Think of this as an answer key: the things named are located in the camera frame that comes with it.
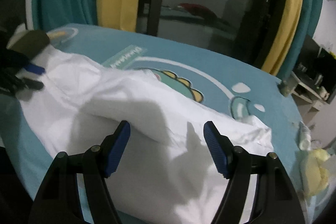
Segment white large garment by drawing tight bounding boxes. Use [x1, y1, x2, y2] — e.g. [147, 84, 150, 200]
[18, 46, 273, 223]

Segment yellow white folded cloth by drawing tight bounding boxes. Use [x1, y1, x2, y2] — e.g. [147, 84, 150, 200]
[301, 148, 331, 198]

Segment teal cartoon bed sheet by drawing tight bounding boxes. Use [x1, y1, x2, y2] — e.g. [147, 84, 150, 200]
[0, 23, 313, 224]

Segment white small bottle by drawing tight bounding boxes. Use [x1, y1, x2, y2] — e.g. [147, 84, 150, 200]
[298, 121, 311, 151]

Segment white desk shelf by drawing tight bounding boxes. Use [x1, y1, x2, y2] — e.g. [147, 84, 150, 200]
[289, 35, 335, 124]

